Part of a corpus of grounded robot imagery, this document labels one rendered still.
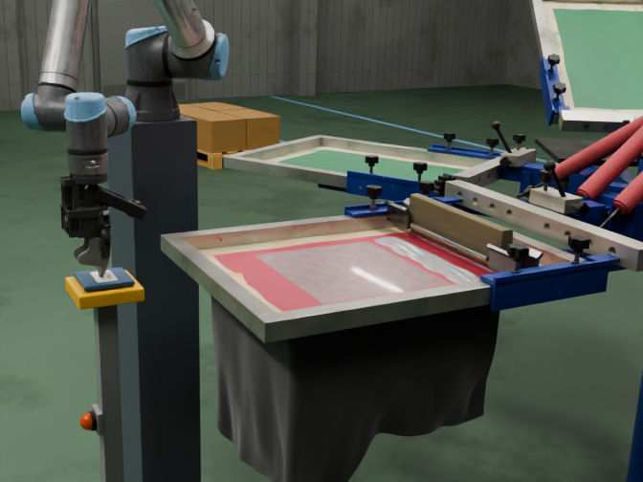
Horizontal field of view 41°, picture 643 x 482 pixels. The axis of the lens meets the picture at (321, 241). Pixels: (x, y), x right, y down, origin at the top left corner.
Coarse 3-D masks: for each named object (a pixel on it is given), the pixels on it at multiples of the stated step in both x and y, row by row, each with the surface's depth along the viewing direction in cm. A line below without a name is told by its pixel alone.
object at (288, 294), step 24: (384, 264) 191; (408, 264) 192; (456, 264) 193; (264, 288) 174; (288, 288) 175; (312, 288) 175; (336, 288) 175; (360, 288) 176; (384, 288) 176; (408, 288) 177
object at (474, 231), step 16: (416, 208) 210; (432, 208) 204; (448, 208) 199; (432, 224) 204; (448, 224) 199; (464, 224) 193; (480, 224) 188; (496, 224) 187; (464, 240) 194; (480, 240) 189; (496, 240) 184; (512, 240) 184
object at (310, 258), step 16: (336, 240) 208; (352, 240) 209; (368, 240) 209; (416, 240) 210; (224, 256) 193; (240, 256) 194; (256, 256) 194; (272, 256) 194; (288, 256) 195; (304, 256) 195; (320, 256) 195; (336, 256) 196; (352, 256) 196; (368, 256) 196; (384, 256) 197; (400, 256) 197; (240, 272) 183; (256, 272) 184; (272, 272) 184; (288, 272) 184; (304, 272) 185; (320, 272) 185
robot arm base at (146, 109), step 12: (132, 84) 218; (144, 84) 217; (156, 84) 218; (168, 84) 221; (132, 96) 219; (144, 96) 218; (156, 96) 218; (168, 96) 221; (144, 108) 218; (156, 108) 218; (168, 108) 220; (144, 120) 218; (156, 120) 219
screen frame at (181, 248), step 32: (288, 224) 208; (320, 224) 211; (352, 224) 215; (384, 224) 220; (192, 256) 181; (544, 256) 194; (224, 288) 163; (448, 288) 167; (480, 288) 168; (256, 320) 150; (288, 320) 149; (320, 320) 152; (352, 320) 155; (384, 320) 159
